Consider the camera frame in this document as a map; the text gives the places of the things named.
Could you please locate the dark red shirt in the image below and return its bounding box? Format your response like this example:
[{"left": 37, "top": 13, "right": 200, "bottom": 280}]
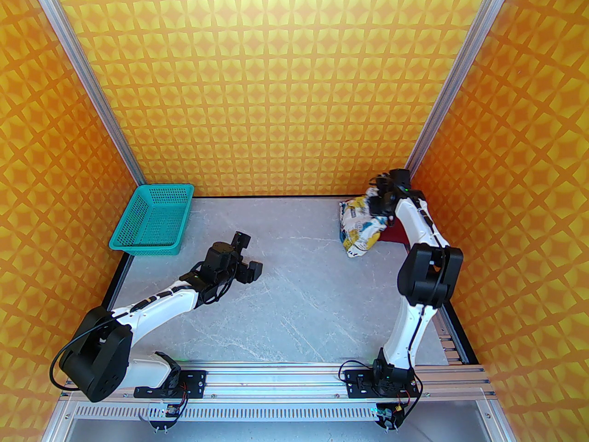
[{"left": 380, "top": 221, "right": 410, "bottom": 246}]

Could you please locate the white cartoon print garment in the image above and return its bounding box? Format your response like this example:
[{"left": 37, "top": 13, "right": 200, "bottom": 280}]
[{"left": 339, "top": 195, "right": 392, "bottom": 259}]

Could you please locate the teal perforated plastic basket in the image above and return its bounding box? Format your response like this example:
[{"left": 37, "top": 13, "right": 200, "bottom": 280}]
[{"left": 109, "top": 184, "right": 195, "bottom": 256}]

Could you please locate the small electronics board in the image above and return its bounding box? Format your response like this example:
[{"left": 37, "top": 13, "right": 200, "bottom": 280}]
[
  {"left": 374, "top": 401, "right": 408, "bottom": 431},
  {"left": 146, "top": 401, "right": 184, "bottom": 432}
]

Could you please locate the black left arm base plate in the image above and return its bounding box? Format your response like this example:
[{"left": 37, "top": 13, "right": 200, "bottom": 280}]
[{"left": 133, "top": 369, "right": 208, "bottom": 398}]

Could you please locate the aluminium mounting rail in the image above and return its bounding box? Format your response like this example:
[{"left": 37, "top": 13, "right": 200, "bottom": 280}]
[{"left": 62, "top": 360, "right": 500, "bottom": 401}]

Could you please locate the perforated metal cable tray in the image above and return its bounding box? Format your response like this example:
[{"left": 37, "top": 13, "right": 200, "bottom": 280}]
[{"left": 48, "top": 401, "right": 502, "bottom": 422}]

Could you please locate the aluminium frame post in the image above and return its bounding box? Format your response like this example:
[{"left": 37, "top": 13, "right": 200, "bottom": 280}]
[
  {"left": 25, "top": 0, "right": 148, "bottom": 187},
  {"left": 405, "top": 0, "right": 518, "bottom": 180}
]

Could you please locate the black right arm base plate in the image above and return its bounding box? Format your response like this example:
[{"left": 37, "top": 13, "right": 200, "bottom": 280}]
[{"left": 343, "top": 369, "right": 420, "bottom": 399}]

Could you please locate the short aluminium side rail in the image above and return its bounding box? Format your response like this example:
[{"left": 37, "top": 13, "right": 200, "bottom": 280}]
[{"left": 437, "top": 332, "right": 471, "bottom": 366}]

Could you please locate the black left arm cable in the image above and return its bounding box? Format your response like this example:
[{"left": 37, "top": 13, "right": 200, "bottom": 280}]
[{"left": 50, "top": 316, "right": 115, "bottom": 391}]

